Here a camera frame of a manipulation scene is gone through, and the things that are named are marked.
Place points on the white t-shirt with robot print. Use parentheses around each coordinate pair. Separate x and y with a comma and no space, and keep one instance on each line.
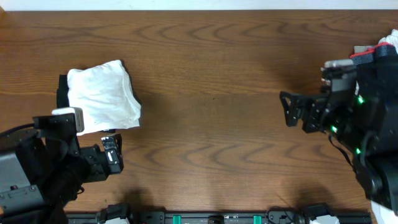
(104,96)

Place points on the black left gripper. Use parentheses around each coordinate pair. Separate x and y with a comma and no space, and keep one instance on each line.
(97,168)

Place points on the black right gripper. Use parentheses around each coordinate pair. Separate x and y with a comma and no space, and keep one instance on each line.
(313,104)

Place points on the white garment at right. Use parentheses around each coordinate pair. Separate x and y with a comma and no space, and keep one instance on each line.
(391,39)

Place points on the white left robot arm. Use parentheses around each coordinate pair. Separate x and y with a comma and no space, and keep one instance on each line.
(44,168)

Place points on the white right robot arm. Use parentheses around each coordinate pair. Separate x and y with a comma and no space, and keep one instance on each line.
(357,107)

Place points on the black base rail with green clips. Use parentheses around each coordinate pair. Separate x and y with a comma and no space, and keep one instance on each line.
(318,213)

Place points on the black red-trimmed folded garment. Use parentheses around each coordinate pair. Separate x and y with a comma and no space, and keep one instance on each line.
(370,53)

